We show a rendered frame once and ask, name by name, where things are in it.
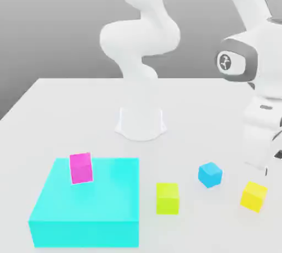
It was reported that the small yellow cube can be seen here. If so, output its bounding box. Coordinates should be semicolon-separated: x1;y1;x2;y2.
240;180;269;213

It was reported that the small magenta cube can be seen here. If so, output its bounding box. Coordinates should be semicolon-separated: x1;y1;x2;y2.
69;152;94;185

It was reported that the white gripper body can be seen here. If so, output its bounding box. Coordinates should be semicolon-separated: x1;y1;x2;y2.
242;112;282;171

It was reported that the small lime green cube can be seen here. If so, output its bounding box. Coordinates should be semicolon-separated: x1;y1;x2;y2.
156;182;180;216

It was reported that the small blue cube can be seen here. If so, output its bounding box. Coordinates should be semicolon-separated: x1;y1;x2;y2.
197;162;223;189

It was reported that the large cyan box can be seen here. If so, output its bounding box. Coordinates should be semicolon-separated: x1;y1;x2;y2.
28;157;140;249

